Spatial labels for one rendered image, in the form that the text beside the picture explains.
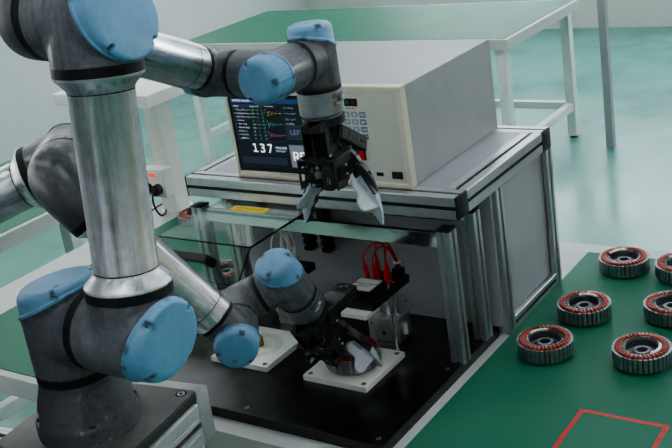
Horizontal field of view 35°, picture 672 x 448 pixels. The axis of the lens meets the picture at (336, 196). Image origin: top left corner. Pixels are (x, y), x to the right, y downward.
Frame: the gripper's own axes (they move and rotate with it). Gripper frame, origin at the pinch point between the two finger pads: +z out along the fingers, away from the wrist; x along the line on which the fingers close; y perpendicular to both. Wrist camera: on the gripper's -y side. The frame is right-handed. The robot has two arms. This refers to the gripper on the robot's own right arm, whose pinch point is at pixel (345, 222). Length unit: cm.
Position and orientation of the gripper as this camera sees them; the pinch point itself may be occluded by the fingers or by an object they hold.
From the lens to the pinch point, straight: 182.3
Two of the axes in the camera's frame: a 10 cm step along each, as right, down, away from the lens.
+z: 1.5, 9.3, 3.3
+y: -4.3, 3.6, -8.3
